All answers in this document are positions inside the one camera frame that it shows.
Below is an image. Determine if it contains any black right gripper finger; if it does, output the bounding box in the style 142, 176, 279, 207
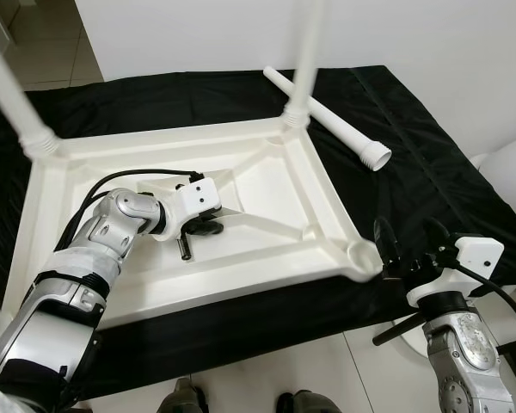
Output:
372, 217, 404, 277
421, 218, 453, 260

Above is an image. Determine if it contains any white plastic children table top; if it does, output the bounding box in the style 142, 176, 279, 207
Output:
0, 116, 384, 332

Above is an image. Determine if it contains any white plastic table leg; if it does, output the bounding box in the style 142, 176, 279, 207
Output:
281, 0, 328, 130
263, 67, 393, 173
0, 26, 61, 163

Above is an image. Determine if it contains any black metal worktable leg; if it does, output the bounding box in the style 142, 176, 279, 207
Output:
372, 311, 427, 347

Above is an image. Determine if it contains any black tablecloth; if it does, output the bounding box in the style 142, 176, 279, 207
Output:
0, 65, 516, 401

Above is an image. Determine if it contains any grey left robot foot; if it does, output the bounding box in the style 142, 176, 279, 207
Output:
159, 379, 209, 413

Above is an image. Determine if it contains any grey robot foot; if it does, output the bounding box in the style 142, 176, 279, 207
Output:
159, 379, 209, 413
275, 390, 341, 413

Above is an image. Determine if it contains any grey right robot foot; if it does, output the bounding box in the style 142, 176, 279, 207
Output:
275, 390, 341, 413

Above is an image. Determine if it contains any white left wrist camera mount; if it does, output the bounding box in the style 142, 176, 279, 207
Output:
159, 175, 223, 242

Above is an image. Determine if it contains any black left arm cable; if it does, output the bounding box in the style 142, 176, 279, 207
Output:
56, 169, 206, 259

